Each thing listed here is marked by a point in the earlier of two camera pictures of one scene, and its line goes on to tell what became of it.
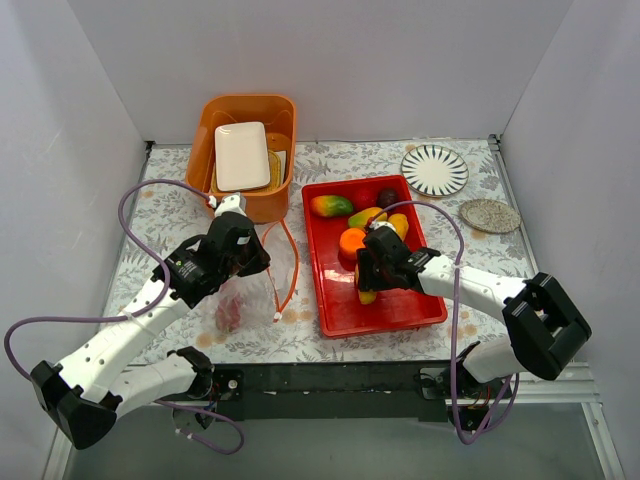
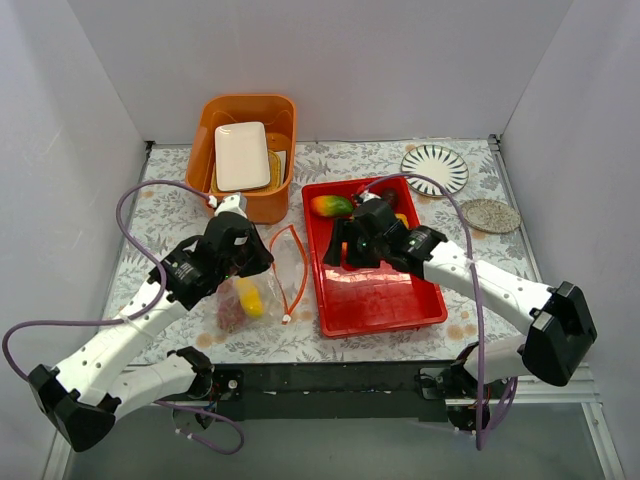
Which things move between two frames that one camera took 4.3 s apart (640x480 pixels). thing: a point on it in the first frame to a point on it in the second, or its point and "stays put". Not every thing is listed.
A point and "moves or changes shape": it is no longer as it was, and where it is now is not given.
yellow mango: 367,296 to 251,298
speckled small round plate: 490,215 stays put
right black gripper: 370,279 to 347,245
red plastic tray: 343,313 stays put
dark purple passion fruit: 387,197 stays put
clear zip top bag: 244,303 moves or changes shape
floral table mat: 275,317 stays put
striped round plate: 435,170 stays put
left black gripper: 253,257 stays put
